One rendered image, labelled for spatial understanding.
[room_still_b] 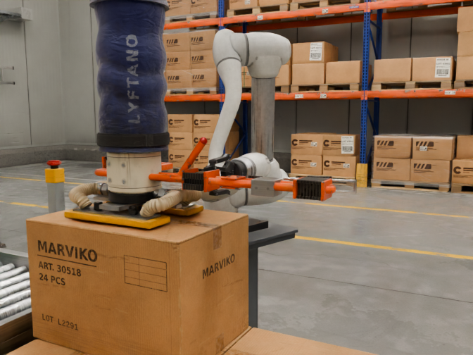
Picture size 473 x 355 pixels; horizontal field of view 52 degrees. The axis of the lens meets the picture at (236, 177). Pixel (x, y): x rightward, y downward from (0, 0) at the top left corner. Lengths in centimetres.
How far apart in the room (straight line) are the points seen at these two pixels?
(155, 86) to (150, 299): 62
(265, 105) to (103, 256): 98
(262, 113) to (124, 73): 78
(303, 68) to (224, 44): 687
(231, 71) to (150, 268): 89
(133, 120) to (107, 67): 17
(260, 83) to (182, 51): 791
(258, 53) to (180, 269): 103
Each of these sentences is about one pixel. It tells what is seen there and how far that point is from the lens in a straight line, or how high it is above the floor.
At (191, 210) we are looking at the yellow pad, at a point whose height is 97.
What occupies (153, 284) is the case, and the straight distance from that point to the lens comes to 139.
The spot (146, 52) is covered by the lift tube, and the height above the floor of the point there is 145.
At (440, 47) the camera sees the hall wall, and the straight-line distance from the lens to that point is 971.
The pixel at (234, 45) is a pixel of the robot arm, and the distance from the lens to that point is 200.
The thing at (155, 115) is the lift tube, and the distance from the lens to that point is 151.
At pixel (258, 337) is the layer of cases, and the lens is 169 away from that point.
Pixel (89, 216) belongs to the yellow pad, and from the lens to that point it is 156.
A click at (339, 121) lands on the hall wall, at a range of 997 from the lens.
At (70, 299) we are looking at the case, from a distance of 163.
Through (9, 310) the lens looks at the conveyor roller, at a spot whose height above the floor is 54.
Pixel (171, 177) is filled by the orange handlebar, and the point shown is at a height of 109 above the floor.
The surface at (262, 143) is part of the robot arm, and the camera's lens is 213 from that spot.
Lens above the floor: 128
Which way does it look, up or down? 8 degrees down
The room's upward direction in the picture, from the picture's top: straight up
